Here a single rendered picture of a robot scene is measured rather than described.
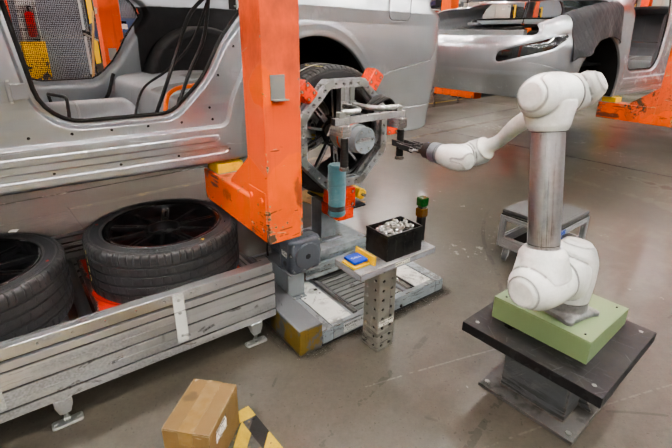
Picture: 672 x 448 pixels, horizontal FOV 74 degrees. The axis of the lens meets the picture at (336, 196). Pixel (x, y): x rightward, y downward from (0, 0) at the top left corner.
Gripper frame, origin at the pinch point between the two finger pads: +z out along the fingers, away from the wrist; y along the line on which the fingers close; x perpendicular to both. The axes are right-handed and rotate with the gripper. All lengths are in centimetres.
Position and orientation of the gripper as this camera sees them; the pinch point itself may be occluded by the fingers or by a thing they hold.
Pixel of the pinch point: (400, 142)
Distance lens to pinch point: 219.8
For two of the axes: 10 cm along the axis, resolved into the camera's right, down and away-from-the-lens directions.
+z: -6.0, -2.8, 7.5
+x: 0.1, -9.4, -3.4
